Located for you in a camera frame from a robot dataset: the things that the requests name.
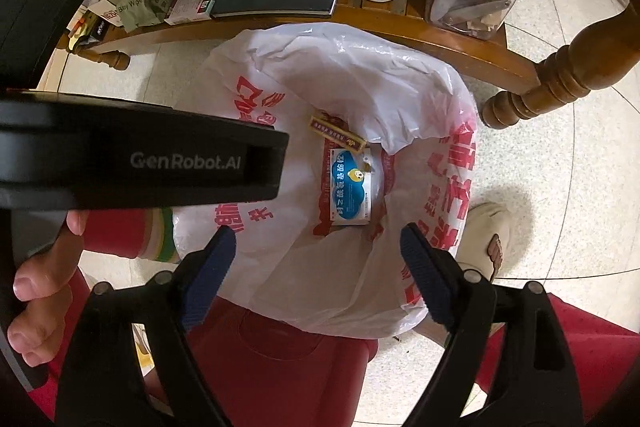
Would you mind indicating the wooden table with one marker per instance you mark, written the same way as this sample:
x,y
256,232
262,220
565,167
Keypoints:
x,y
565,82

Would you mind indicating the person's red pants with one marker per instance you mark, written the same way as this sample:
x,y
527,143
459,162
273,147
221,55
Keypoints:
x,y
595,347

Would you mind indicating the metal folding tool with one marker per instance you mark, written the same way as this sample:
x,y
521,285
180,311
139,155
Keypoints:
x,y
475,12

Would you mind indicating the person's left hand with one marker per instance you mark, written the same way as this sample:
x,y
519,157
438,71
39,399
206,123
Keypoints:
x,y
45,272

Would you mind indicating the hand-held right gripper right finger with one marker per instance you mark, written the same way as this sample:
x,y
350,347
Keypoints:
x,y
422,274

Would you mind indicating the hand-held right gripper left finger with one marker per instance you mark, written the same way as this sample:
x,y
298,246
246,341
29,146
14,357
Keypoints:
x,y
212,269

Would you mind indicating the red trash bin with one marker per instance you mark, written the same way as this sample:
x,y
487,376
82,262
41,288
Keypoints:
x,y
280,372

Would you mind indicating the small yellow maroon box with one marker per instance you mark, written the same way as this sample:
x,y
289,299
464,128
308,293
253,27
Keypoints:
x,y
337,133

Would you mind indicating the blue white medicine packet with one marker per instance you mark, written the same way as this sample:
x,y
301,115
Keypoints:
x,y
347,187

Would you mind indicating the beige slipper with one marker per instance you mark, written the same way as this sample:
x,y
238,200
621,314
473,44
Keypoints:
x,y
492,232

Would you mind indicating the small black packet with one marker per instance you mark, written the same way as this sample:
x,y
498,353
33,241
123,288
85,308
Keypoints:
x,y
92,29

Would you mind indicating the white red-printed plastic bag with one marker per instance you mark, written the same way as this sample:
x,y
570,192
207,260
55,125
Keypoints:
x,y
360,77

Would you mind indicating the red white medicine box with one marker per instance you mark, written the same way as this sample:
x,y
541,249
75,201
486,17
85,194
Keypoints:
x,y
187,9

